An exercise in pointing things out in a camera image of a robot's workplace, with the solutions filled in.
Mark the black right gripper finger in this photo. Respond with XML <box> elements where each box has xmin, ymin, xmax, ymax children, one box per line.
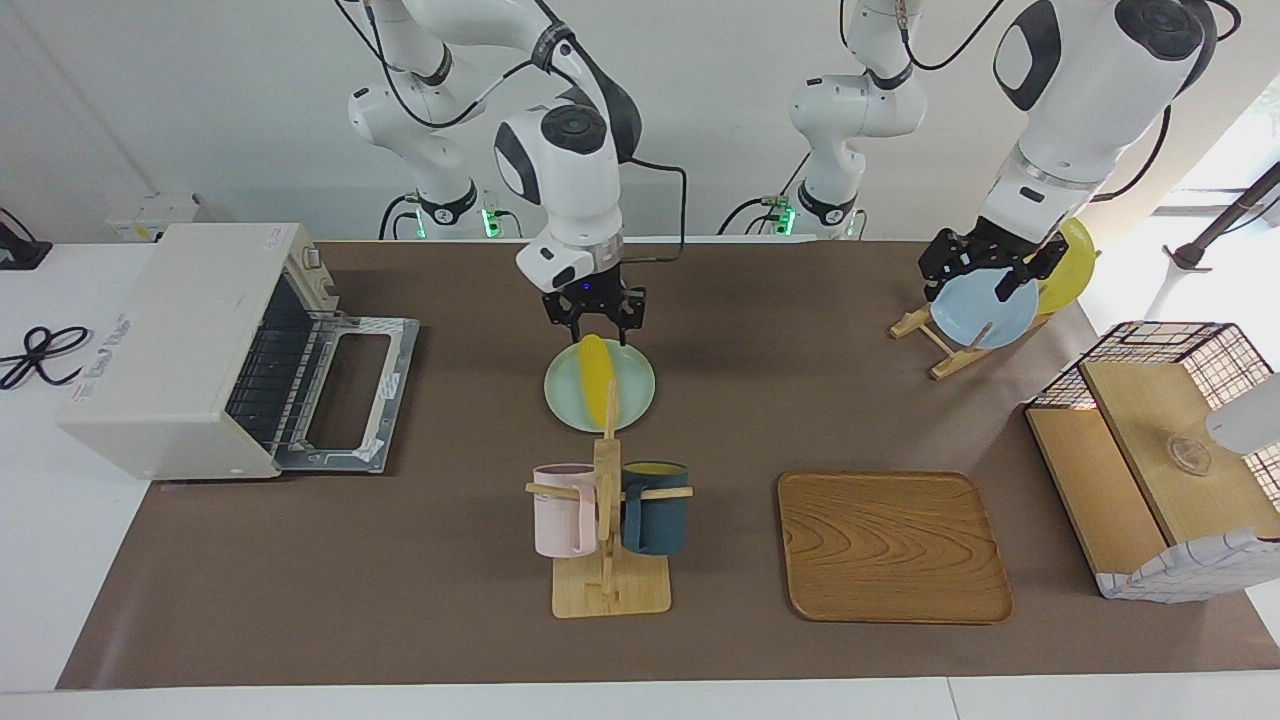
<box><xmin>543</xmin><ymin>293</ymin><xmax>586</xmax><ymax>348</ymax></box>
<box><xmin>610</xmin><ymin>290</ymin><xmax>648</xmax><ymax>346</ymax></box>

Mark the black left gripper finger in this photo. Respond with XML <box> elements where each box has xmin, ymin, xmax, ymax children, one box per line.
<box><xmin>993</xmin><ymin>240</ymin><xmax>1069</xmax><ymax>304</ymax></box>
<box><xmin>920</xmin><ymin>228</ymin><xmax>976</xmax><ymax>301</ymax></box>

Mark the yellow corn cob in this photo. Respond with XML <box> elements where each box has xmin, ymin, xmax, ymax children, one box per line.
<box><xmin>578</xmin><ymin>334</ymin><xmax>617</xmax><ymax>429</ymax></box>

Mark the pale green plate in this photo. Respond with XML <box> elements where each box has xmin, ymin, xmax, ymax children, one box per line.
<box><xmin>543</xmin><ymin>338</ymin><xmax>657</xmax><ymax>434</ymax></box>

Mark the toaster oven glass door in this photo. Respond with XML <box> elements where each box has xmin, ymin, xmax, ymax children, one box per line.
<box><xmin>275</xmin><ymin>315</ymin><xmax>421</xmax><ymax>474</ymax></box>

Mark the white toaster oven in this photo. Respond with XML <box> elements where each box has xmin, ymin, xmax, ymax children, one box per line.
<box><xmin>57</xmin><ymin>222</ymin><xmax>421</xmax><ymax>483</ymax></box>

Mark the yellow plate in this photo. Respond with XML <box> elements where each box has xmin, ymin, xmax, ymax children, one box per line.
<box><xmin>1035</xmin><ymin>217</ymin><xmax>1098</xmax><ymax>317</ymax></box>

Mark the light blue plate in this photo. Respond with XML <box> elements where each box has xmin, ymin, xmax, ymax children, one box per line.
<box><xmin>930</xmin><ymin>268</ymin><xmax>1041</xmax><ymax>351</ymax></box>

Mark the wooden plate rack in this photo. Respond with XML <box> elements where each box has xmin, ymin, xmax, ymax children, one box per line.
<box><xmin>889</xmin><ymin>290</ymin><xmax>1051</xmax><ymax>381</ymax></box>

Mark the black stand pole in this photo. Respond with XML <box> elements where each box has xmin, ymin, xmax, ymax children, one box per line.
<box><xmin>1165</xmin><ymin>160</ymin><xmax>1280</xmax><ymax>271</ymax></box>

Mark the wooden step shelf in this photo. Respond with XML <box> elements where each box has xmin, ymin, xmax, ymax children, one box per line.
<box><xmin>1027</xmin><ymin>360</ymin><xmax>1280</xmax><ymax>573</ymax></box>

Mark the pink mug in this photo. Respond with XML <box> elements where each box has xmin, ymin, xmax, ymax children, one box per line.
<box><xmin>531</xmin><ymin>463</ymin><xmax>599</xmax><ymax>559</ymax></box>

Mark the dark blue mug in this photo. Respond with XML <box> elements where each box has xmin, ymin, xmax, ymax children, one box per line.
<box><xmin>620</xmin><ymin>460</ymin><xmax>690</xmax><ymax>557</ymax></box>

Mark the small clear glass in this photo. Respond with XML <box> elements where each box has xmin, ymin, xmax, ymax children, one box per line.
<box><xmin>1165</xmin><ymin>435</ymin><xmax>1214</xmax><ymax>476</ymax></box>

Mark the wooden mug rack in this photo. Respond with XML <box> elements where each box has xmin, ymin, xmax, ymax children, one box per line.
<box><xmin>525</xmin><ymin>378</ymin><xmax>694</xmax><ymax>619</ymax></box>

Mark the brown table mat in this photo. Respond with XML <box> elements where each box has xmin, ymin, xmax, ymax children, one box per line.
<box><xmin>57</xmin><ymin>240</ymin><xmax>1280</xmax><ymax>691</ymax></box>

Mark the wooden tray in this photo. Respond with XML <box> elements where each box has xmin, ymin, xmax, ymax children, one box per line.
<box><xmin>777</xmin><ymin>470</ymin><xmax>1015</xmax><ymax>626</ymax></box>

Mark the black clamp foot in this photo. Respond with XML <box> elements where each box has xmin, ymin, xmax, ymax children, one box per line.
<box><xmin>0</xmin><ymin>207</ymin><xmax>53</xmax><ymax>271</ymax></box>

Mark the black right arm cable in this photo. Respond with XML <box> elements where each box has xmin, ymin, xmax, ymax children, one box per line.
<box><xmin>335</xmin><ymin>0</ymin><xmax>689</xmax><ymax>266</ymax></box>

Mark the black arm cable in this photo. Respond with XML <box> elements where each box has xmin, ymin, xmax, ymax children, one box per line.
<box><xmin>845</xmin><ymin>0</ymin><xmax>1241</xmax><ymax>203</ymax></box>
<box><xmin>335</xmin><ymin>0</ymin><xmax>689</xmax><ymax>266</ymax></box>

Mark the black left base cable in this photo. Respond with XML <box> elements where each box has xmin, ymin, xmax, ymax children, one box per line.
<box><xmin>718</xmin><ymin>195</ymin><xmax>791</xmax><ymax>236</ymax></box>

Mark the black base cable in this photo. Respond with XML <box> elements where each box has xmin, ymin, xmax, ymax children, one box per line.
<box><xmin>378</xmin><ymin>193</ymin><xmax>421</xmax><ymax>241</ymax></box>
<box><xmin>718</xmin><ymin>195</ymin><xmax>791</xmax><ymax>236</ymax></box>

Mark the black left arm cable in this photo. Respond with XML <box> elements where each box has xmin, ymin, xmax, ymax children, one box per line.
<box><xmin>845</xmin><ymin>0</ymin><xmax>1241</xmax><ymax>203</ymax></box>

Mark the black right base cable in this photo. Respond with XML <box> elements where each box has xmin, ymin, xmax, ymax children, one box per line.
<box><xmin>378</xmin><ymin>193</ymin><xmax>421</xmax><ymax>241</ymax></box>

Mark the wire basket with plaid liner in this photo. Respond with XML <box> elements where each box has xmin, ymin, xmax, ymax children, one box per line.
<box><xmin>1025</xmin><ymin>321</ymin><xmax>1280</xmax><ymax>603</ymax></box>

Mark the black looped cable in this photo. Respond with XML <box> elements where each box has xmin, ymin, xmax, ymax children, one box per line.
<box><xmin>0</xmin><ymin>325</ymin><xmax>93</xmax><ymax>391</ymax></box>

